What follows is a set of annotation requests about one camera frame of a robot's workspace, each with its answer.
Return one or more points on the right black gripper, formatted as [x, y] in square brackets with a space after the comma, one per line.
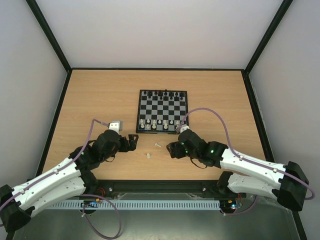
[176, 149]

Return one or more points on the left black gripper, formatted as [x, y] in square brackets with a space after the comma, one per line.
[132, 144]

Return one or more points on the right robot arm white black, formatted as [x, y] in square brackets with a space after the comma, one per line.
[243, 174]

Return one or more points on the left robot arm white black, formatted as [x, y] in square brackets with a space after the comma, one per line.
[70, 178]

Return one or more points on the black and white chessboard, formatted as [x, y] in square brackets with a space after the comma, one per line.
[162, 105]

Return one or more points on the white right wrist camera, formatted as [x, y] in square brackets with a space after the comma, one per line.
[183, 128]

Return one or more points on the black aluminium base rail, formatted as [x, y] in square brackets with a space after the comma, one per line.
[112, 187]

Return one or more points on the light blue slotted cable duct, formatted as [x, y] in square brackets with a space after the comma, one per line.
[212, 205]

